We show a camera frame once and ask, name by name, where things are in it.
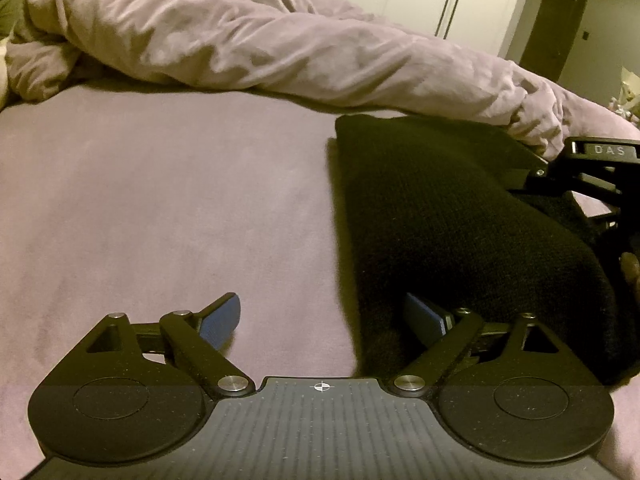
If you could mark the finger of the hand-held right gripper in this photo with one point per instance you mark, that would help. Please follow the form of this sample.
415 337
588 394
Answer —
531 178

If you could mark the purple crumpled duvet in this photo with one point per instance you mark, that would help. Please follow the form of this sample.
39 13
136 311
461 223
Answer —
280 35

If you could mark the purple fleece bed sheet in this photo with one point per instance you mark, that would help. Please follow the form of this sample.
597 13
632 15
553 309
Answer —
165 200

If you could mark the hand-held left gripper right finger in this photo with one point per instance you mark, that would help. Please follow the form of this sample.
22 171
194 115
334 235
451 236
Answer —
425 318

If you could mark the pale cluttered objects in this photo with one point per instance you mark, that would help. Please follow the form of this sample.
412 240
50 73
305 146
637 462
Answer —
627 93

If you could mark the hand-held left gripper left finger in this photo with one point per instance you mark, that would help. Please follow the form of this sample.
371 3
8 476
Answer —
222 321

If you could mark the person's right hand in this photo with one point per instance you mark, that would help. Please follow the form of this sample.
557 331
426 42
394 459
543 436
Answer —
631 270

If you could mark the black knit garment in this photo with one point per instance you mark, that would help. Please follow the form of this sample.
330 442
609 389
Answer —
450 230

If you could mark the dark room door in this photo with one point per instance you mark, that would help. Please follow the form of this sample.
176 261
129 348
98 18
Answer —
575 15

